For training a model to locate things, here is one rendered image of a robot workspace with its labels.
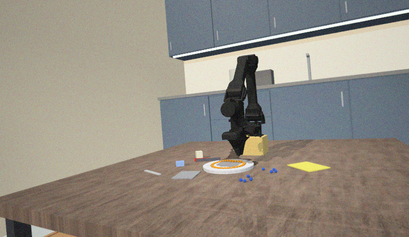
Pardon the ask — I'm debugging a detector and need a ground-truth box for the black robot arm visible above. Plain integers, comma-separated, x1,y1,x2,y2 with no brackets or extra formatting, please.
220,54,265,137

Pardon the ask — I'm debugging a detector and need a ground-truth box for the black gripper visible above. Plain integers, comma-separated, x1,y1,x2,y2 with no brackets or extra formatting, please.
222,116,253,156

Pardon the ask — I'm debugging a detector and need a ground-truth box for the yellow flat square pad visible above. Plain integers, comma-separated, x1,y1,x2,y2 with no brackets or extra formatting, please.
287,162,331,172

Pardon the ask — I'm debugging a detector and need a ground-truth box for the white round plate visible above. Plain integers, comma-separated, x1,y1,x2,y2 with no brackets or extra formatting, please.
203,159,254,174

